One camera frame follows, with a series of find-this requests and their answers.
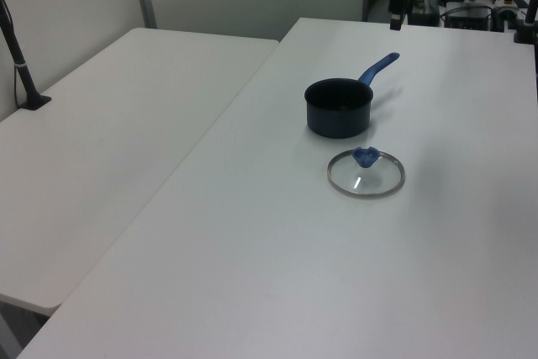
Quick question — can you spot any glass lid with blue knob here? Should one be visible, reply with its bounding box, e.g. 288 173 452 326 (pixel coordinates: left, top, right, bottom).
326 146 407 199

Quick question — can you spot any dark green box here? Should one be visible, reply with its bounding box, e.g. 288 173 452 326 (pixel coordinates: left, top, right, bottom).
406 0 440 26

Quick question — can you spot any black electronics box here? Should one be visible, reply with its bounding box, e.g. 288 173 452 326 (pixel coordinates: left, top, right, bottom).
445 5 493 31

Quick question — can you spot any white side table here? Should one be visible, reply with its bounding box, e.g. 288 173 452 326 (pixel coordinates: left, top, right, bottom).
0 27 281 309

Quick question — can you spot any dark blue saucepan, blue handle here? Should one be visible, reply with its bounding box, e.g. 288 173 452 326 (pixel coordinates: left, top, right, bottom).
303 52 401 140

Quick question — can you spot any black camera stand with clamp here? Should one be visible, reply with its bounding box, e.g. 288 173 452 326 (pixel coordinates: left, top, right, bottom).
513 0 538 45

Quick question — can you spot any black camera stand with cable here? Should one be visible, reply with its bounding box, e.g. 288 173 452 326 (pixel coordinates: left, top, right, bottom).
0 0 53 111

